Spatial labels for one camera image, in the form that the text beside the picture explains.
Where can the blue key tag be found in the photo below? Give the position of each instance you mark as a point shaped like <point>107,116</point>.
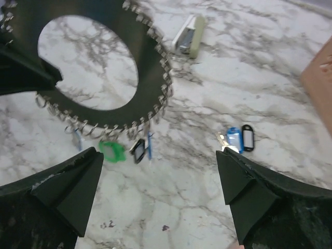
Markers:
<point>234,138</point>

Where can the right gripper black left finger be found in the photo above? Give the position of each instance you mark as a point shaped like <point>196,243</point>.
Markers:
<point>51,209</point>

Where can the peach compartment organizer box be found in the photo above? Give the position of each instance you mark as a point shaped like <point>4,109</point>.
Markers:
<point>316,80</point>

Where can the beige stapler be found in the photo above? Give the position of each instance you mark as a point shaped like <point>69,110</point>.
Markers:
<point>188,38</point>

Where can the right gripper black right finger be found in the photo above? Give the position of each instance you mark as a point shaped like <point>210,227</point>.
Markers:
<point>271,210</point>

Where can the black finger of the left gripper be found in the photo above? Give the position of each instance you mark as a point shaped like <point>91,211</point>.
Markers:
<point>19,74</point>

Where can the green key tag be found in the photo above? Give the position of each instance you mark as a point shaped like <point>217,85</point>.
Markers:
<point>113,151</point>

